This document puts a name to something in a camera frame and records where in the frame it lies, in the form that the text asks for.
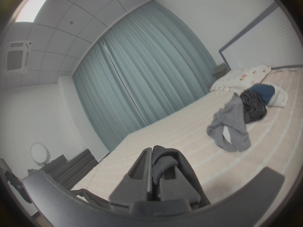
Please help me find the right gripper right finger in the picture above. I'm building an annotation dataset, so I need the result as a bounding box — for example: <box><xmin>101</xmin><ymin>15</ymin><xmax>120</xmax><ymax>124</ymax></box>
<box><xmin>160</xmin><ymin>167</ymin><xmax>201</xmax><ymax>201</ymax></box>

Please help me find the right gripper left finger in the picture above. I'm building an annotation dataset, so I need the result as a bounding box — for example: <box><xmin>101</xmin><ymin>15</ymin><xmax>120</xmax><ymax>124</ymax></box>
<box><xmin>109</xmin><ymin>147</ymin><xmax>153</xmax><ymax>201</ymax></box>

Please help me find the black T-shirt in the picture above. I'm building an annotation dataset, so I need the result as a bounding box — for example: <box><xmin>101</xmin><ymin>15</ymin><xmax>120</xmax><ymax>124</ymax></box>
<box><xmin>151</xmin><ymin>145</ymin><xmax>211</xmax><ymax>206</ymax></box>

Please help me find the bed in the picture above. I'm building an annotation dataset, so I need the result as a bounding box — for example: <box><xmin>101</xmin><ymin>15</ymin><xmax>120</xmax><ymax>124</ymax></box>
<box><xmin>70</xmin><ymin>3</ymin><xmax>303</xmax><ymax>212</ymax></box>

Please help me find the black chest of drawers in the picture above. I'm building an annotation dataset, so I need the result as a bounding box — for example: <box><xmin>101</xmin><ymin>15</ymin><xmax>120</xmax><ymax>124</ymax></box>
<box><xmin>44</xmin><ymin>149</ymin><xmax>98</xmax><ymax>190</ymax></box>

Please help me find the grey garment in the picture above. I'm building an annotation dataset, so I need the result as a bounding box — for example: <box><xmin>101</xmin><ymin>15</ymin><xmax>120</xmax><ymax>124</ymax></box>
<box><xmin>207</xmin><ymin>92</ymin><xmax>251</xmax><ymax>152</ymax></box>

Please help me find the round mirror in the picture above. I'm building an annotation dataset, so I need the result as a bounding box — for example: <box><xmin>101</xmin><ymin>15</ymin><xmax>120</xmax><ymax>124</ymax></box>
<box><xmin>30</xmin><ymin>142</ymin><xmax>51</xmax><ymax>164</ymax></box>

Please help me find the black glossy garment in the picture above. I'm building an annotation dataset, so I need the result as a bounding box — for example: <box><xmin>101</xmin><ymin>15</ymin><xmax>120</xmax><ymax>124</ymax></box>
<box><xmin>240</xmin><ymin>89</ymin><xmax>267</xmax><ymax>124</ymax></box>

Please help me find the blue-green curtain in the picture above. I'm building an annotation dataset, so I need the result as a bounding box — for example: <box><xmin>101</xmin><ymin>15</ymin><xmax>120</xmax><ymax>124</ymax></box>
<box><xmin>72</xmin><ymin>0</ymin><xmax>217</xmax><ymax>153</ymax></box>

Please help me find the grey bedside table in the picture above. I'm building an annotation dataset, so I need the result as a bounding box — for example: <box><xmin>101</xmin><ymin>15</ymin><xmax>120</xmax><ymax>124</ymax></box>
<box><xmin>212</xmin><ymin>64</ymin><xmax>228</xmax><ymax>79</ymax></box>

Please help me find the white printed pillow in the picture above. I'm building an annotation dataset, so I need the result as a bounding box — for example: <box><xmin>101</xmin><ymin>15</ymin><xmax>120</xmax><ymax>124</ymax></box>
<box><xmin>209</xmin><ymin>65</ymin><xmax>272</xmax><ymax>92</ymax></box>

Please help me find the dark blue garment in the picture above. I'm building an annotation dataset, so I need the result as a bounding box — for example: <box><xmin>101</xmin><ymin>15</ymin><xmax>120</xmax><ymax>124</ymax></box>
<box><xmin>250</xmin><ymin>84</ymin><xmax>275</xmax><ymax>103</ymax></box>

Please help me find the white garment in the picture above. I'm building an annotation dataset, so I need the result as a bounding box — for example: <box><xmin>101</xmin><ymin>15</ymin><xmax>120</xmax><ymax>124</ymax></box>
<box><xmin>266</xmin><ymin>85</ymin><xmax>289</xmax><ymax>108</ymax></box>

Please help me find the ceiling air conditioner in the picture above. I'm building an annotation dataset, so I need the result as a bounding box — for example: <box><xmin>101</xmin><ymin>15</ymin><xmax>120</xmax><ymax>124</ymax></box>
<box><xmin>3</xmin><ymin>40</ymin><xmax>32</xmax><ymax>76</ymax></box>

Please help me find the ceiling light panel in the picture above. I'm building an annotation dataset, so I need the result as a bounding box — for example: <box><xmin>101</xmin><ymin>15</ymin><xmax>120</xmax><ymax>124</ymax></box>
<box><xmin>15</xmin><ymin>0</ymin><xmax>51</xmax><ymax>23</ymax></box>

